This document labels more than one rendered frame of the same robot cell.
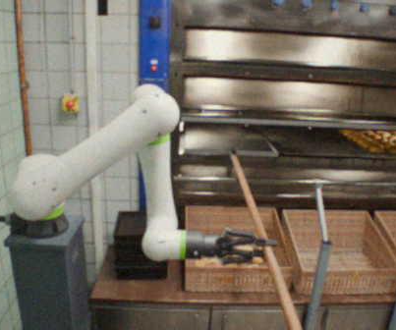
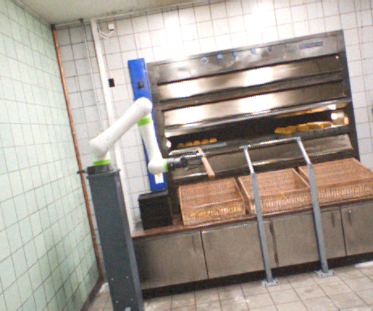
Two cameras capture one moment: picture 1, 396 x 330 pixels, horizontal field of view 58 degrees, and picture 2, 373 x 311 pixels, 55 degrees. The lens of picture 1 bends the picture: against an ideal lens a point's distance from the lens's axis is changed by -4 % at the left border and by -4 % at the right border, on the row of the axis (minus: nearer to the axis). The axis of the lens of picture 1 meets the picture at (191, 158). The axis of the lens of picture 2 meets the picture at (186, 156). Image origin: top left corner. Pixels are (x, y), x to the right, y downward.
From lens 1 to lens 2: 1.56 m
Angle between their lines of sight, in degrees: 13
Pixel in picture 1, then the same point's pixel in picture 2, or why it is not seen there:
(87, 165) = (119, 128)
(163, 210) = (155, 155)
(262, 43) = (201, 83)
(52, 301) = (110, 204)
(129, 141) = (133, 117)
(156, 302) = (167, 232)
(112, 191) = (133, 186)
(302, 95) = (231, 107)
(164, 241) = (157, 162)
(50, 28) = (85, 99)
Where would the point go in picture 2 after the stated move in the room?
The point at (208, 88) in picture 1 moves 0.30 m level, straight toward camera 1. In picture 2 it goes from (177, 114) to (174, 113)
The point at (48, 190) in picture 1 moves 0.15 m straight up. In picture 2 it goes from (105, 140) to (101, 117)
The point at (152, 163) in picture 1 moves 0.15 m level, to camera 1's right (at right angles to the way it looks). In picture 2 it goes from (146, 133) to (167, 129)
